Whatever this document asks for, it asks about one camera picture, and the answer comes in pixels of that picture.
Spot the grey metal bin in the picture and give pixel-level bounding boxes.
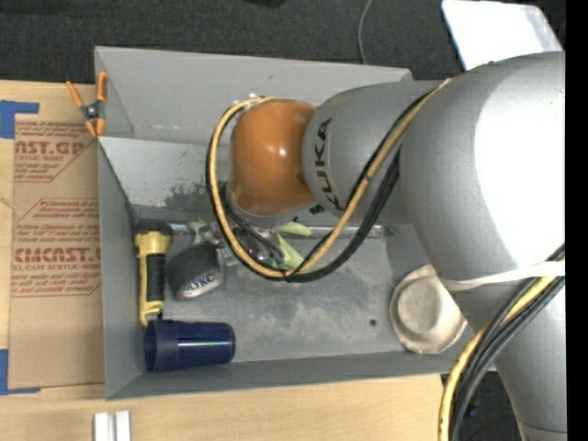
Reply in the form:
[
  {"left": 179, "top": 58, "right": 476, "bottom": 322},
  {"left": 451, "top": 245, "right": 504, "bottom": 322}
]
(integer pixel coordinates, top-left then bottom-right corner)
[{"left": 94, "top": 46, "right": 474, "bottom": 401}]

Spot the brown cardboard board, red print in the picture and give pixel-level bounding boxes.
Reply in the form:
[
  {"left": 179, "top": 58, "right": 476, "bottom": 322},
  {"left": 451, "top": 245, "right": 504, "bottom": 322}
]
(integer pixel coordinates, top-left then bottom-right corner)
[{"left": 0, "top": 79, "right": 107, "bottom": 390}]

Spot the dark blue plastic cup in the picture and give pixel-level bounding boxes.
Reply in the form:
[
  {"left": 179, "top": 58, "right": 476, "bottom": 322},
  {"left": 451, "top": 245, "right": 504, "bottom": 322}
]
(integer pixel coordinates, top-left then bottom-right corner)
[{"left": 142, "top": 319, "right": 237, "bottom": 373}]

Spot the yellow and black flashlight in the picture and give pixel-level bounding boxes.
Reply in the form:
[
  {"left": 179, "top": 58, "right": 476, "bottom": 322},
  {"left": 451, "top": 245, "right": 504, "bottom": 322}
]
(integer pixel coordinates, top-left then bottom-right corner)
[{"left": 133, "top": 220, "right": 175, "bottom": 329}]

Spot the black tape roll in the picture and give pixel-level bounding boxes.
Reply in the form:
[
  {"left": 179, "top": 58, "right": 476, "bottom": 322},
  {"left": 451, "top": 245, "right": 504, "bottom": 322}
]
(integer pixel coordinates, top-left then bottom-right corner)
[{"left": 164, "top": 241, "right": 227, "bottom": 303}]

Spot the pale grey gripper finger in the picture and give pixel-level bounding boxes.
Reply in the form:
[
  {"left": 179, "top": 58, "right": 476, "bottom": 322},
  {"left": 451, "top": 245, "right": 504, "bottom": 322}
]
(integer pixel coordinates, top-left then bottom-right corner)
[{"left": 187, "top": 219, "right": 222, "bottom": 249}]

